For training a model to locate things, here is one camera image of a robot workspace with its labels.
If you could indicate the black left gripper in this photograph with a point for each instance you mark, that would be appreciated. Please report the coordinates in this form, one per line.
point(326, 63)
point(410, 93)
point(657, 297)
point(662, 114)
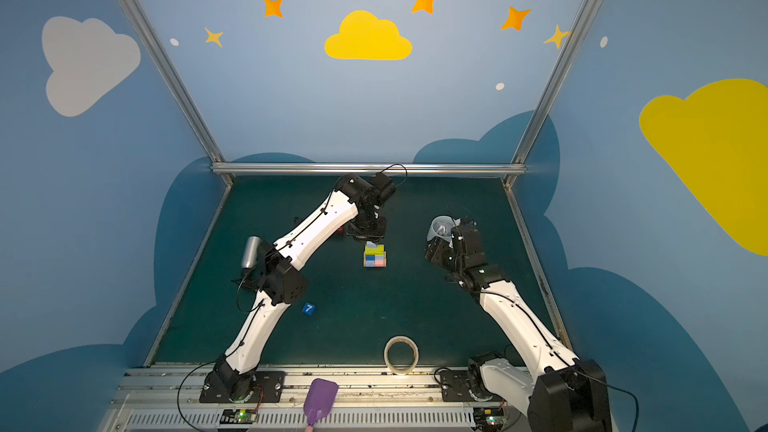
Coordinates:
point(372, 228)

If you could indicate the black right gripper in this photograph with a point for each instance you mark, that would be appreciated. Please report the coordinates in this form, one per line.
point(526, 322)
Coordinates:
point(441, 249)

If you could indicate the lime green wooden block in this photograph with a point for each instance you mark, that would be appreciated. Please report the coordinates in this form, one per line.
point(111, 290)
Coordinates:
point(379, 250)

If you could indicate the blue number seven cube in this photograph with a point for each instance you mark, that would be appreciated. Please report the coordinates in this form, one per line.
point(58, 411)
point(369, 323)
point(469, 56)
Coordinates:
point(309, 309)

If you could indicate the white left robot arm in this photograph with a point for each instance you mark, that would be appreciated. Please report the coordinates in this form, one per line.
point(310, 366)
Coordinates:
point(272, 270)

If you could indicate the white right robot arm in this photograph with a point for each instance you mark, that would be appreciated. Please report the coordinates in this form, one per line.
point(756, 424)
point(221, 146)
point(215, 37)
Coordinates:
point(558, 391)

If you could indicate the translucent plastic mug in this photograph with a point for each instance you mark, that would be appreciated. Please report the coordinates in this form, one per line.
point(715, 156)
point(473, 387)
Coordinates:
point(441, 227)

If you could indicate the roll of tape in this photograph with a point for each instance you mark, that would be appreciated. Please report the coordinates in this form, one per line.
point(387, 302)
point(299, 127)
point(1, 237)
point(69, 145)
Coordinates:
point(401, 355)

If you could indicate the silver spray bottle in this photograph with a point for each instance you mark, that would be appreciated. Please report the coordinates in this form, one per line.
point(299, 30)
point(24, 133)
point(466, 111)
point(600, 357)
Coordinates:
point(250, 256)

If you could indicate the purple plastic scoop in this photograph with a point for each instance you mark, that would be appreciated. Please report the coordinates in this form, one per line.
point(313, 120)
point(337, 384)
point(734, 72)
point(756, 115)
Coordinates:
point(319, 401)

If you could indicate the right side frame rail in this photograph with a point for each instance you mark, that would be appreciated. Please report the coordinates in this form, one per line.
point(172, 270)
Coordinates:
point(533, 257)

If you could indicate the aluminium back frame rail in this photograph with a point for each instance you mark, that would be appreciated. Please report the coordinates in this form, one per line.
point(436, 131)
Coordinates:
point(327, 169)

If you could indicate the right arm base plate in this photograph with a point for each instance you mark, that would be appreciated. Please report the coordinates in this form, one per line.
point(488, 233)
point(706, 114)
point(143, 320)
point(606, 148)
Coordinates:
point(455, 386)

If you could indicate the left side frame rail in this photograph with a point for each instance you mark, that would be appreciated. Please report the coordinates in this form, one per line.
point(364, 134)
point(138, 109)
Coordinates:
point(187, 218)

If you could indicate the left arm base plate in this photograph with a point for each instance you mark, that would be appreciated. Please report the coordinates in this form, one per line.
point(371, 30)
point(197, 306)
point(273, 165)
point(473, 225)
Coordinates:
point(267, 385)

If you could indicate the front aluminium rail bed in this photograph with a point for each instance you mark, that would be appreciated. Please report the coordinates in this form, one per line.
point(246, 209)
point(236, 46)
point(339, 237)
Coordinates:
point(369, 398)

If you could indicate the aluminium right corner post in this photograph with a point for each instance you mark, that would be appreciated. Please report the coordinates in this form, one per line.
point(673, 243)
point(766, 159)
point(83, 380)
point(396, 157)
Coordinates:
point(579, 29)

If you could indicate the aluminium corner post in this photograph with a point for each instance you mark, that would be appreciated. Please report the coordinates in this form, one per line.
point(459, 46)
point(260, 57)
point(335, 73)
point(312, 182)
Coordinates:
point(579, 29)
point(151, 40)

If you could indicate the aluminium left corner post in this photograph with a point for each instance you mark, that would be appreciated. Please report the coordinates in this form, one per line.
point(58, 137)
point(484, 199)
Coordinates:
point(151, 40)

